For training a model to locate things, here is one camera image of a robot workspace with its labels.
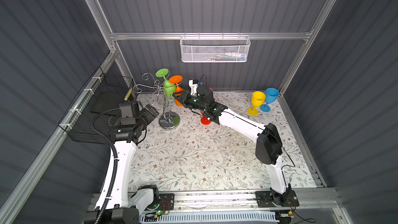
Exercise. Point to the white wire mesh basket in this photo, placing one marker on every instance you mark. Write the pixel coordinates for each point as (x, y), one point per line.
(214, 48)

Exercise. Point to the yellow marker pen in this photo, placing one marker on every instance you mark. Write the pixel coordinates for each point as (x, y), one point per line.
(128, 94)

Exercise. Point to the red wine glass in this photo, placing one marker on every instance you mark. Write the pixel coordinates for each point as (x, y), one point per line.
(205, 121)

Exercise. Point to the blue wine glass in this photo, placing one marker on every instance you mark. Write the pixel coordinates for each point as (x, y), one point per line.
(271, 96)

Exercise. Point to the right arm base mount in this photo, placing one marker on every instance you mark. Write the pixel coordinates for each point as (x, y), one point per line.
(271, 198)

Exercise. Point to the black wire basket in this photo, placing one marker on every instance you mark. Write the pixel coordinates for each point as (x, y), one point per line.
(99, 100)

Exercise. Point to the yellow wine glass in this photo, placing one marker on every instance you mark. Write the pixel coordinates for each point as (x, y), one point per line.
(257, 100)

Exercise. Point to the green wine glass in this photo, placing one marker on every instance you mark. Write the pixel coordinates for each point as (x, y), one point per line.
(164, 72)

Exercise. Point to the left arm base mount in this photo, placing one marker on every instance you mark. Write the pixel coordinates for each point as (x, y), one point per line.
(148, 198)

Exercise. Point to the orange wine glass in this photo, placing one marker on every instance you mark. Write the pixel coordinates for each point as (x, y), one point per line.
(176, 85)

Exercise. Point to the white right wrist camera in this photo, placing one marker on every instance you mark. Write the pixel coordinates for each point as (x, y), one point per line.
(194, 84)

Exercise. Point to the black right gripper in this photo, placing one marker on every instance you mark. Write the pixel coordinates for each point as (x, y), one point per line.
(185, 98)

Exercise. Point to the chrome wine glass rack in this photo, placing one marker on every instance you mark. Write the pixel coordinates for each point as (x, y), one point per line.
(168, 120)

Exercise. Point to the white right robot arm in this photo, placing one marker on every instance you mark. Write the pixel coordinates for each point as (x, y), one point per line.
(269, 147)

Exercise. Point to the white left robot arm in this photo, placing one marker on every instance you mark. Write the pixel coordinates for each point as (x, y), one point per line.
(114, 206)

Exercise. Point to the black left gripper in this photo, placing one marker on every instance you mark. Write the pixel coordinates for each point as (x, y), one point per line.
(148, 117)

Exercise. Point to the white vented panel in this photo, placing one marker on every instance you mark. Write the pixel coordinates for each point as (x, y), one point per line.
(230, 217)

